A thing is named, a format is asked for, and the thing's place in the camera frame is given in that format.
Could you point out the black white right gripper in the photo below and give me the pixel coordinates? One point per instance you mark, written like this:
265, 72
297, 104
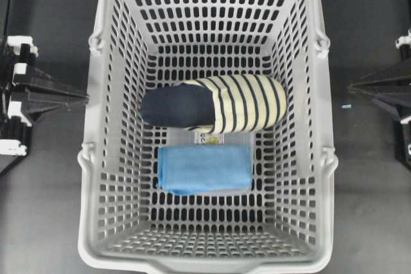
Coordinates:
397, 105

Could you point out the folded blue cloth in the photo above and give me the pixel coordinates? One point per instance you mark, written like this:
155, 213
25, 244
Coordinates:
204, 169

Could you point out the grey plastic shopping basket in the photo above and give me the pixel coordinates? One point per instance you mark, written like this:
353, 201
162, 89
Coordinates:
284, 222

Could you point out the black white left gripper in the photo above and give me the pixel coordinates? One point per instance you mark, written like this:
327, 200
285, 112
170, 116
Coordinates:
18, 114

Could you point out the white product label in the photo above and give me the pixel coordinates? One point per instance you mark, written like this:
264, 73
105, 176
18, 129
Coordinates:
206, 138

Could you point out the striped navy cream slipper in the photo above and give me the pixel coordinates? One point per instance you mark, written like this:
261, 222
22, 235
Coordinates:
217, 104

